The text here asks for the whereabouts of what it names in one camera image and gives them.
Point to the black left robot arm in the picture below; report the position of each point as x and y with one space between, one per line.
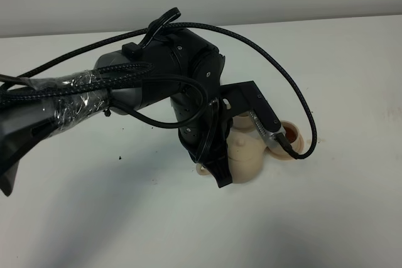
170 80

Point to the beige ceramic teapot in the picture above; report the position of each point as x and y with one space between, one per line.
246 150

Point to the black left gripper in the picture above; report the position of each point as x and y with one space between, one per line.
205 137

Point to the beige saucer far right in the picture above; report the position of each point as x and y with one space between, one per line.
279 153

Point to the beige teacup near teapot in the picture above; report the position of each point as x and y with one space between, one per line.
243 123

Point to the beige teacup far right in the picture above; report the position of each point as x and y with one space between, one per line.
293 136

